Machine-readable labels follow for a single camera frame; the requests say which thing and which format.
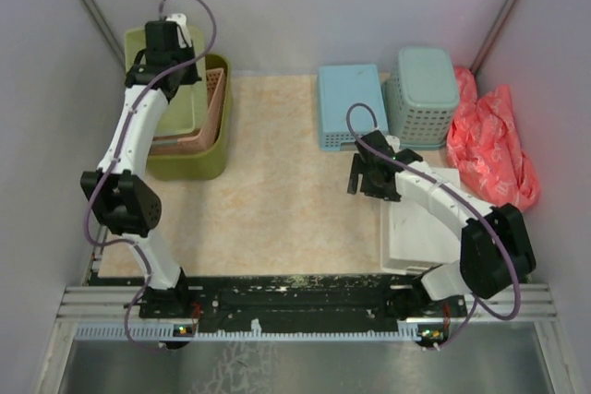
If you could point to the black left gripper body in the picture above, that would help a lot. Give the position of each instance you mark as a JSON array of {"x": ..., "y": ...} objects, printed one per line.
[{"x": 189, "y": 74}]

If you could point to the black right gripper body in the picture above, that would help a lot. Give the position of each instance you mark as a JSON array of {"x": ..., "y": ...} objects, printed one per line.
[{"x": 369, "y": 186}]

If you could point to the light green perforated bin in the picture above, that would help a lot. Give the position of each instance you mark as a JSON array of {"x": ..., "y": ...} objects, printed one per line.
[{"x": 187, "y": 110}]

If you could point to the white plastic bin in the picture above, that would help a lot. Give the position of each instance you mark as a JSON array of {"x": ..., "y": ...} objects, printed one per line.
[{"x": 412, "y": 240}]

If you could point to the light blue perforated bin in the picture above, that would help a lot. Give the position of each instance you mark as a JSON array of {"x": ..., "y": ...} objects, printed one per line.
[{"x": 337, "y": 89}]

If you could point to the pale green perforated basket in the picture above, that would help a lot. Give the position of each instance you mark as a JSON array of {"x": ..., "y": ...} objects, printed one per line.
[{"x": 420, "y": 97}]

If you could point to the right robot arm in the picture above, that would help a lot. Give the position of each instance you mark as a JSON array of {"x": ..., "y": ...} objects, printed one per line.
[{"x": 495, "y": 249}]

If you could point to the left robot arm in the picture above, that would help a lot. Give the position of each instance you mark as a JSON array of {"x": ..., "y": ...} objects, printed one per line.
[{"x": 118, "y": 196}]

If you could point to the olive green tub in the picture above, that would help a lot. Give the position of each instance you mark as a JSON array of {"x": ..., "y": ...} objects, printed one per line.
[{"x": 210, "y": 163}]

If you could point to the salmon pink perforated bin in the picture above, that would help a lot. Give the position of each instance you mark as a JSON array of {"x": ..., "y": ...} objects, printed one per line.
[{"x": 202, "y": 138}]

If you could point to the red plastic bag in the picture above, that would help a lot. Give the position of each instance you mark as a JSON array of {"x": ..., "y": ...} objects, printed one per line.
[{"x": 483, "y": 144}]

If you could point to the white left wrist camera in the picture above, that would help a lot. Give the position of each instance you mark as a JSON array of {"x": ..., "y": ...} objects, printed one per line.
[{"x": 183, "y": 34}]

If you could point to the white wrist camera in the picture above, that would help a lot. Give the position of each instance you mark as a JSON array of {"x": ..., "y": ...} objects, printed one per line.
[
  {"x": 183, "y": 34},
  {"x": 394, "y": 142}
]

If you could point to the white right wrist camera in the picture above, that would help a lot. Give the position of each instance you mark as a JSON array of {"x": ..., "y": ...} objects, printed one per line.
[{"x": 394, "y": 142}]

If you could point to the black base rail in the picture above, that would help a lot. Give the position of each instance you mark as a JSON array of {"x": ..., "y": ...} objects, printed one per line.
[{"x": 317, "y": 303}]

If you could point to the aluminium frame rail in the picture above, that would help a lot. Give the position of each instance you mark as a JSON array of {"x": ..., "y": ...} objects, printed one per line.
[{"x": 536, "y": 303}]

